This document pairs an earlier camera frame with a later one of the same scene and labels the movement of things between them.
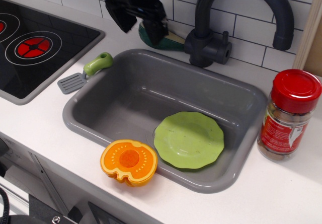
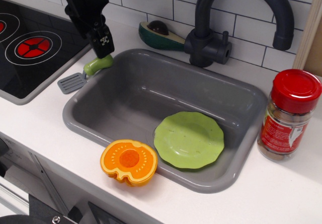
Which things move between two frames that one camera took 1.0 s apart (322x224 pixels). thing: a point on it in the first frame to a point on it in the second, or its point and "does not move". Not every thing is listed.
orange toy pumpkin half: x=134 y=161 does not move
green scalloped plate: x=188 y=139 does not move
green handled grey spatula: x=73 y=82 does not move
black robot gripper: x=126 y=2 to x=86 y=2
